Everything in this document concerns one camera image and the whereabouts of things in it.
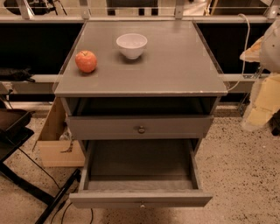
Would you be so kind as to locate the black stand base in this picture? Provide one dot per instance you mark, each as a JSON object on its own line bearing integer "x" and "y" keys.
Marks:
{"x": 13, "y": 134}

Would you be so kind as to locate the black cloth on rail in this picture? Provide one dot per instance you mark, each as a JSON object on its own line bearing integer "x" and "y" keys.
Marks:
{"x": 13, "y": 74}

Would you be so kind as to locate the grey drawer cabinet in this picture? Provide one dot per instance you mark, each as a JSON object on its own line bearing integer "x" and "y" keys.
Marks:
{"x": 174, "y": 76}

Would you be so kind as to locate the grey drawer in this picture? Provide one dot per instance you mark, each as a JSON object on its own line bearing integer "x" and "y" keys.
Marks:
{"x": 139, "y": 127}
{"x": 140, "y": 174}

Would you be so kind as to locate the cardboard box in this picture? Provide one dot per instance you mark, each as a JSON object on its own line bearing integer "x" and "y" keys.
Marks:
{"x": 56, "y": 147}

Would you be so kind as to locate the red apple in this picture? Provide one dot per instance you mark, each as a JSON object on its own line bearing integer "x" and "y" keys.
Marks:
{"x": 86, "y": 61}

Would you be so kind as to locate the white ceramic bowl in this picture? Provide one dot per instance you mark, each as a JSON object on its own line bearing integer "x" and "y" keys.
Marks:
{"x": 131, "y": 45}

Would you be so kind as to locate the grey top drawer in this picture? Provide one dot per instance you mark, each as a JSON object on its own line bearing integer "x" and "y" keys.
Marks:
{"x": 139, "y": 127}

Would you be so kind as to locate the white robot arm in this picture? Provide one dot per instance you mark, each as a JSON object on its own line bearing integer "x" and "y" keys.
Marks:
{"x": 266, "y": 50}

